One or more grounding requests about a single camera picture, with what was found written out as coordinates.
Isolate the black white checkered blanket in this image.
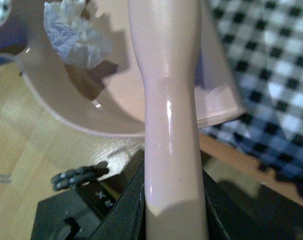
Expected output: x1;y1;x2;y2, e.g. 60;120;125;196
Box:
202;0;303;187

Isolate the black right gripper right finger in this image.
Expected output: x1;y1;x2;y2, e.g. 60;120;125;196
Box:
202;171;267;240

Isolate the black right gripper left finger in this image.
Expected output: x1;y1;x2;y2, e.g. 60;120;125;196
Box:
90;162;146;240

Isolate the white paper tissue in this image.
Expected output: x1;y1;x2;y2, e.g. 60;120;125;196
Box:
43;0;112;69

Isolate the beige plastic dustpan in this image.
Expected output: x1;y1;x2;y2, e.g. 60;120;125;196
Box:
13;0;244;240

